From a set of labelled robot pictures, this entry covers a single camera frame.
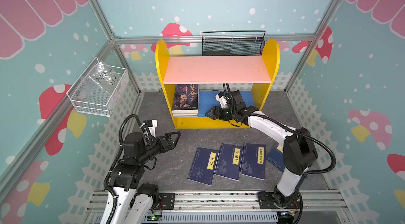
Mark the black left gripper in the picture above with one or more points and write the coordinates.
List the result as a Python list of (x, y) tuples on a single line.
[(171, 145)]

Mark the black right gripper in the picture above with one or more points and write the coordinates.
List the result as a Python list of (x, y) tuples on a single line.
[(218, 113)]

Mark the black antler cover book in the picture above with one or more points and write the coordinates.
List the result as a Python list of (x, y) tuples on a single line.
[(192, 112)]

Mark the yellow cartoon cover book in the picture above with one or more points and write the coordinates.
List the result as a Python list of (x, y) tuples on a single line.
[(185, 115)]

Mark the dark portrait cover book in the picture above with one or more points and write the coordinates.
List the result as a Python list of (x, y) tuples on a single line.
[(186, 97)]

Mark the navy book yellow label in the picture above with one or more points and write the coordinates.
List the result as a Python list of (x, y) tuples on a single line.
[(203, 166)]

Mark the navy book floral cover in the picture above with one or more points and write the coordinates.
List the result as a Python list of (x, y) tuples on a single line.
[(229, 161)]

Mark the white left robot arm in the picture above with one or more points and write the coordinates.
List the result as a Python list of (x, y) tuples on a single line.
[(129, 201)]

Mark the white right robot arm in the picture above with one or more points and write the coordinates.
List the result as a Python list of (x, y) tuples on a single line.
[(299, 152)]

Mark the yellow bookshelf with coloured shelves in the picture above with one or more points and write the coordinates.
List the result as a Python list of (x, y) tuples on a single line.
[(258, 70)]

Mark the navy book under black book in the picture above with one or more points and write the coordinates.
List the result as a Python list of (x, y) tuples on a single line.
[(253, 161)]

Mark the navy book at right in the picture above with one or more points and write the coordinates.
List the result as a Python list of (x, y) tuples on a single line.
[(275, 157)]

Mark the clear plastic bag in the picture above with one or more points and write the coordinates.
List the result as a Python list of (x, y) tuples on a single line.
[(102, 77)]

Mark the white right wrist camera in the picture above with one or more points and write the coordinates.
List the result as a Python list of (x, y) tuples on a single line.
[(224, 100)]

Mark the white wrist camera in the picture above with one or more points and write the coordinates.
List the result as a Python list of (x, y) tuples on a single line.
[(224, 100), (148, 127)]

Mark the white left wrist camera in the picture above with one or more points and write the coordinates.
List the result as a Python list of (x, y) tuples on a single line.
[(148, 127)]

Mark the black wire mesh basket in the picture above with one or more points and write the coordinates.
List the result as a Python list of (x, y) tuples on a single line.
[(232, 43)]

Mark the white wire wall basket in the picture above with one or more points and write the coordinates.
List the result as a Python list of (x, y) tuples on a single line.
[(92, 101)]

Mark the grey slotted cable duct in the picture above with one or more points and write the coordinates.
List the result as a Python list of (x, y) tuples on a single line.
[(266, 217)]

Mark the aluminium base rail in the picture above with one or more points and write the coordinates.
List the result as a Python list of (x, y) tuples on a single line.
[(245, 200)]

